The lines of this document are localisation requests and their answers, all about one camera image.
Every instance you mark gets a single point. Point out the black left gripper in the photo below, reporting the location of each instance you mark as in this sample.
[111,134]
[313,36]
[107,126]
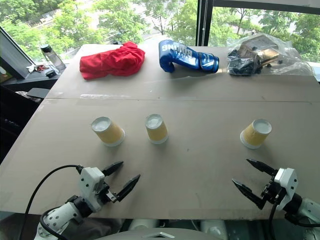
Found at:
[107,193]

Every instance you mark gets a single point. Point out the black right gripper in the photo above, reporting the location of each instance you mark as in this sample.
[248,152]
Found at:
[271,191]

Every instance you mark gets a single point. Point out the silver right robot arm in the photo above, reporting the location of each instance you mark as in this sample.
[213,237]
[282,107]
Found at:
[303,209]

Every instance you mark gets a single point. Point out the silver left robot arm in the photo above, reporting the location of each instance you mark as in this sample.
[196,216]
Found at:
[58,218]

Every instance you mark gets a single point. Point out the yellow ribbed paper cup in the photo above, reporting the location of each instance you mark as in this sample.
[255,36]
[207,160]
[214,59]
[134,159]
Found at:
[108,132]
[156,130]
[255,135]

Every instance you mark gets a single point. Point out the silver robot torso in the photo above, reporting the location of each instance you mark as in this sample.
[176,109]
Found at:
[160,233]

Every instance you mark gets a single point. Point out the red crumpled cloth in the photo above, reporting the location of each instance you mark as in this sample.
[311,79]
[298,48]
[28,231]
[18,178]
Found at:
[112,61]

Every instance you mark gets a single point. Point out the clear plastic bag with parts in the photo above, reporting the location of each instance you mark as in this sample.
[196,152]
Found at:
[265,56]

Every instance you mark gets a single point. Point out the small black object on desk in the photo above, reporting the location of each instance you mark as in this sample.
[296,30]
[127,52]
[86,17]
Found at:
[49,73]

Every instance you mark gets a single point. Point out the dark side desk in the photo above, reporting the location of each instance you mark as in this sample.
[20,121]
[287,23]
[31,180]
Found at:
[22,95]

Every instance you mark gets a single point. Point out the blue boxing glove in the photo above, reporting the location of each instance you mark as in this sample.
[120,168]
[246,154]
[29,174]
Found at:
[185,57]

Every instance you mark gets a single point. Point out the clear water bottle black cap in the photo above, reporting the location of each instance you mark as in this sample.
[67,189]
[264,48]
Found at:
[53,57]

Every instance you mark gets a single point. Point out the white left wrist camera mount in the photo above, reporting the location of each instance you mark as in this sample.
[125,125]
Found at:
[90,182]

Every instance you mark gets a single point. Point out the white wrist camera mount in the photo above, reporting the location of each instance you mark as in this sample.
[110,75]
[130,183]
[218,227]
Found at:
[90,182]
[287,186]

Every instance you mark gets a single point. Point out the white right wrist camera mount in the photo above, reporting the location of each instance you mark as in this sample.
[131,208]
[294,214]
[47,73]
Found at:
[287,186]

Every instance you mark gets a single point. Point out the black window frame post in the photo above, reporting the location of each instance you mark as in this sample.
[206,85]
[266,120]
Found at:
[204,22]

